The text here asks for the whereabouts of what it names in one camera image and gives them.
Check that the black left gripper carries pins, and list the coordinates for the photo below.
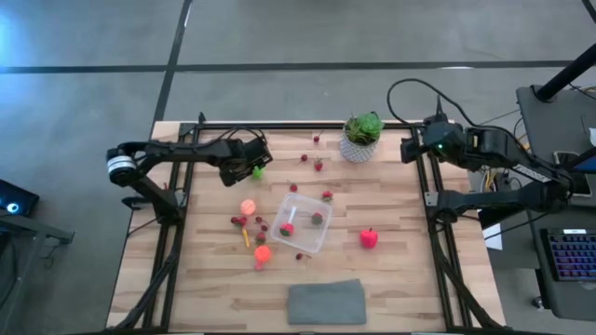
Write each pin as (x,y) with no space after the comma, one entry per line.
(242,158)

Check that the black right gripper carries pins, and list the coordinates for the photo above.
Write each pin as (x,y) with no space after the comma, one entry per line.
(442,139)

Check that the green toy pear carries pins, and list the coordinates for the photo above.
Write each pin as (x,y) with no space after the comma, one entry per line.
(258,174)

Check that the toy peach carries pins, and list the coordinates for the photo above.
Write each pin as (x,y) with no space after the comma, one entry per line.
(248,207)

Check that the small red toy strawberry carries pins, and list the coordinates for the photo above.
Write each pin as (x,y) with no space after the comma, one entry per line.
(293,188)

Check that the yellow toy chili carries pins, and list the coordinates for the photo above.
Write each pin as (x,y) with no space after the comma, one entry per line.
(246,238)

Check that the red toy bell pepper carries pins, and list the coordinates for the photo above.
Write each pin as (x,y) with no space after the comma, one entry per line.
(369,238)

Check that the clear plastic tupperware container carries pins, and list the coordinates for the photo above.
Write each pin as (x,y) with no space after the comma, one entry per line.
(305,237)

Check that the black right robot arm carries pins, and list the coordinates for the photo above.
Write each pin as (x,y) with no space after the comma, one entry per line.
(503,200)

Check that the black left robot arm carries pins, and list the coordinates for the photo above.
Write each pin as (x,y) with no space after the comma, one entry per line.
(186,151)

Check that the potted succulent in patterned pot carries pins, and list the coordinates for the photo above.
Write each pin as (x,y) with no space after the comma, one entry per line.
(356,149)

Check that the orange toy pumpkin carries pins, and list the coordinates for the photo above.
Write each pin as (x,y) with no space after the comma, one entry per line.
(262,254)

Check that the white paper sheet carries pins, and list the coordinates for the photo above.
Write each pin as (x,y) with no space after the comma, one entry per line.
(494,239)

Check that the gray side desk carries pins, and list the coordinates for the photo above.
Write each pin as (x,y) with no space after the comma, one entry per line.
(549,116)

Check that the gray folded cloth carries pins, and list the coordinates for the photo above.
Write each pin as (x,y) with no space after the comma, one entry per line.
(326,302)

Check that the black pole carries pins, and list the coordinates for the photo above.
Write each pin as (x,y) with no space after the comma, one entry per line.
(565,74)

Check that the black smartphone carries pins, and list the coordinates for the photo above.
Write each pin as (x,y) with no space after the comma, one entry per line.
(582,186)

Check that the backlit black keyboard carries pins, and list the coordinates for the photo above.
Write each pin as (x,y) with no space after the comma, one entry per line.
(572,256)

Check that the gray metal stand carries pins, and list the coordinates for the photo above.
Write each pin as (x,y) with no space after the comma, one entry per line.
(37,230)

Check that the black device with blue light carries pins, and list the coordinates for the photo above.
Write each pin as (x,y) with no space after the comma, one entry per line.
(18,197)

